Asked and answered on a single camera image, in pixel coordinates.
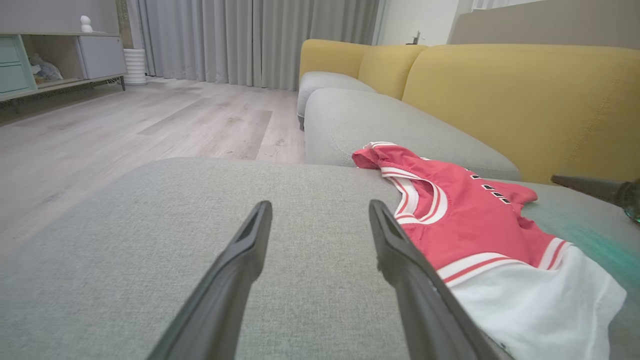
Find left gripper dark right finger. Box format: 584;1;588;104
369;200;511;360

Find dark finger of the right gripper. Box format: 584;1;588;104
551;175;640;223

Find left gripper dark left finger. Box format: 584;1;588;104
147;200;273;360

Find red jersey white sleeves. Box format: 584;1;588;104
351;141;628;360

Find large grey sofa seat cushion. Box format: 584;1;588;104
0;157;640;360

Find wide yellow sofa backrest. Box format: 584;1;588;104
401;44;640;185

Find medium grey sofa seat cushion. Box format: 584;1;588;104
304;88;522;182

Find small grey sofa seat cushion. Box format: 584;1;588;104
297;71;377;131

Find narrow yellow sofa backrest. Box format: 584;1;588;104
358;45;430;101

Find white ribbed cylinder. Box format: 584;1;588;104
123;48;148;86

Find grey curtain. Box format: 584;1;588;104
127;0;383;92

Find yellow sofa end backrest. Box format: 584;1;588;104
299;39;372;80

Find low tv cabinet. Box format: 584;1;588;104
0;32;128;103

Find grey cabinet door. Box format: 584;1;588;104
77;35;127;79

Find soft toy in cabinet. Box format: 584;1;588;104
27;54;64;85

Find teal cabinet drawer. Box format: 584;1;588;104
0;64;32;94
0;37;20;64

